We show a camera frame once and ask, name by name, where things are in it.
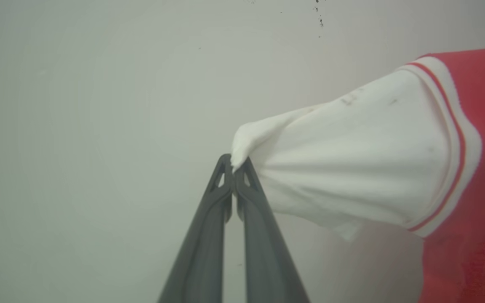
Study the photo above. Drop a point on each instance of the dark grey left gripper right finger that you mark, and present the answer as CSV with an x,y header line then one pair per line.
x,y
267,261

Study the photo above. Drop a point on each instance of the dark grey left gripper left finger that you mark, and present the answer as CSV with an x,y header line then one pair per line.
x,y
200,261

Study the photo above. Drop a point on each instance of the red and white t-shirt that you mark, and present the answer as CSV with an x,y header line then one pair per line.
x,y
373,160

